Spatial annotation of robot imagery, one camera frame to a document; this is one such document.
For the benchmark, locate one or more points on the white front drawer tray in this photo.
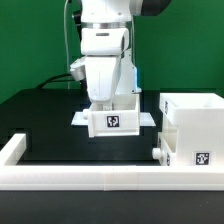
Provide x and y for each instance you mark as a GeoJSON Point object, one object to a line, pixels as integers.
{"type": "Point", "coordinates": [165, 151]}

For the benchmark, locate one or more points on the white drawer cabinet box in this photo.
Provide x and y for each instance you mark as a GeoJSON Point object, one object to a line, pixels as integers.
{"type": "Point", "coordinates": [197, 119]}

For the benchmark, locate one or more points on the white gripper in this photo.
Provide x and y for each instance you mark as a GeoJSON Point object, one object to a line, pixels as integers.
{"type": "Point", "coordinates": [103, 49]}

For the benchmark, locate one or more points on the fiducial marker sheet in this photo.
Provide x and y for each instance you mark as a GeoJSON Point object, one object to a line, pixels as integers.
{"type": "Point", "coordinates": [146, 120]}

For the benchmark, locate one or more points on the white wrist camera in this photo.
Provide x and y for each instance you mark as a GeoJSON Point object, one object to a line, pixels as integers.
{"type": "Point", "coordinates": [77, 69]}

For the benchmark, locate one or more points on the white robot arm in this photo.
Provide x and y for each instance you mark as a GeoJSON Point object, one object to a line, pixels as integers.
{"type": "Point", "coordinates": [113, 14]}

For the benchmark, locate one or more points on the white U-shaped boundary frame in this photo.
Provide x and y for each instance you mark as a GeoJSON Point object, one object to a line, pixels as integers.
{"type": "Point", "coordinates": [14, 176]}

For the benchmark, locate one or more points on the white drawer tray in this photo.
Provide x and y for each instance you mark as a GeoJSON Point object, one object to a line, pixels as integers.
{"type": "Point", "coordinates": [165, 151]}
{"type": "Point", "coordinates": [122, 120]}

